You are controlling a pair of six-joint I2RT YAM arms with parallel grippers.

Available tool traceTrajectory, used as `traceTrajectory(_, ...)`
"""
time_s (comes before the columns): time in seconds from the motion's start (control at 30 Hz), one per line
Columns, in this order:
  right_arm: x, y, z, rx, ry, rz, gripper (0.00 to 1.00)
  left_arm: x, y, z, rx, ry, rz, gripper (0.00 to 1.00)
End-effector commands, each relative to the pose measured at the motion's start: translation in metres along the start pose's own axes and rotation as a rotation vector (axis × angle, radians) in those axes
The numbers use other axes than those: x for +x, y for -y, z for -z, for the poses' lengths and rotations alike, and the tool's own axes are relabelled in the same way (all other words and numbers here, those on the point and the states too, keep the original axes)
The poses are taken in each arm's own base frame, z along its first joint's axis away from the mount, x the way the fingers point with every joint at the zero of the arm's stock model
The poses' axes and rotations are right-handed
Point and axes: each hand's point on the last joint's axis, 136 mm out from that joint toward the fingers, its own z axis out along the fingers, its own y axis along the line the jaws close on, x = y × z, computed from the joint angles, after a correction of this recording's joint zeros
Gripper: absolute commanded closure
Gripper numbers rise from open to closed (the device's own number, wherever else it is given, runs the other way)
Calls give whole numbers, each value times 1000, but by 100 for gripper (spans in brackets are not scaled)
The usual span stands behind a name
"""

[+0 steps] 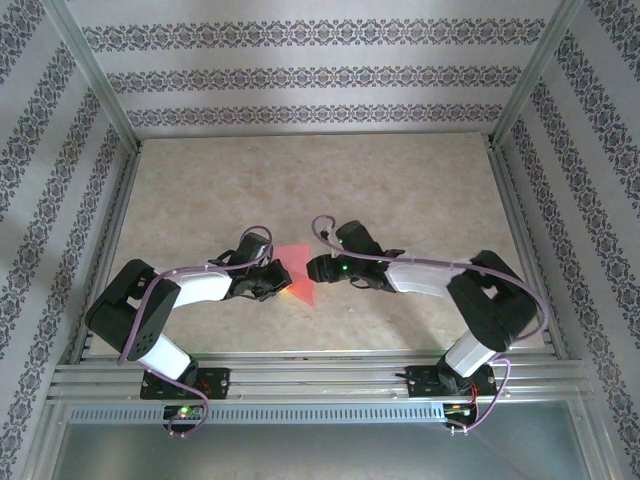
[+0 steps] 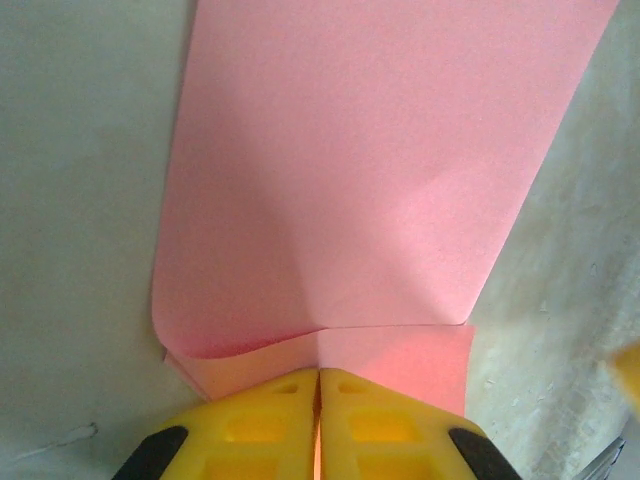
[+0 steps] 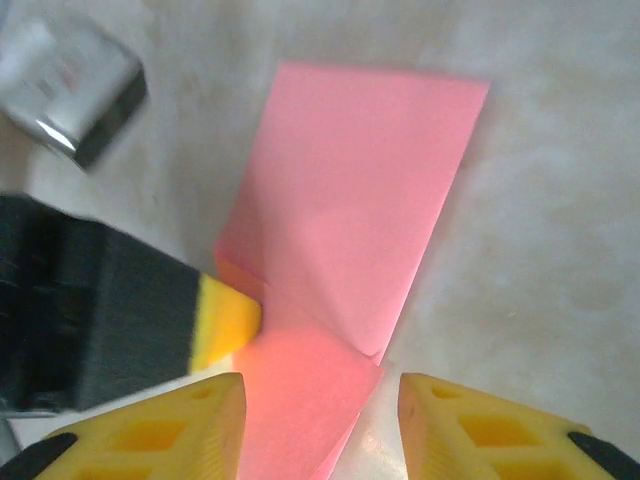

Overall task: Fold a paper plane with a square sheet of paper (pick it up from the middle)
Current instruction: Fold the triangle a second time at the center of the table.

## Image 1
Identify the right aluminium frame post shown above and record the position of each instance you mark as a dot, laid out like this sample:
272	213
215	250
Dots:
537	75

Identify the aluminium side rail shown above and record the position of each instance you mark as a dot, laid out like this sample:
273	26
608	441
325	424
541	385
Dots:
112	225
525	225

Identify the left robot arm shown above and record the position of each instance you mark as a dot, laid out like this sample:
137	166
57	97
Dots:
140	310

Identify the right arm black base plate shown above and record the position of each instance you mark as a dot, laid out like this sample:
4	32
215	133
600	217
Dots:
422	382

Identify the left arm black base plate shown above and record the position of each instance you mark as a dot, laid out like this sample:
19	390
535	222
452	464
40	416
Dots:
217	382

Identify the right aluminium side rail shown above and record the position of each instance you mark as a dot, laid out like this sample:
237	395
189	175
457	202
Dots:
525	225

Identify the grey metal panel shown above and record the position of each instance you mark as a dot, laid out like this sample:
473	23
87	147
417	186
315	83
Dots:
320	452

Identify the aluminium frame post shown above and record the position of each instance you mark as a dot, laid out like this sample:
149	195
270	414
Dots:
95	75
537	75

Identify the left aluminium frame post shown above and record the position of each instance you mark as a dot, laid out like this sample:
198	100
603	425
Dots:
95	75

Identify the red cloth piece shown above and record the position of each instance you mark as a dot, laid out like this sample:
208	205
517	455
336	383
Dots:
295	257

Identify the left aluminium side rail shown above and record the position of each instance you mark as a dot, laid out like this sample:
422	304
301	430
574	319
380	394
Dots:
112	225

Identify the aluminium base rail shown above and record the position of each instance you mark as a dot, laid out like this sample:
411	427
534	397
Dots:
320	375

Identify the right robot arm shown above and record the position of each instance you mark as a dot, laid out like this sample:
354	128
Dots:
490	305

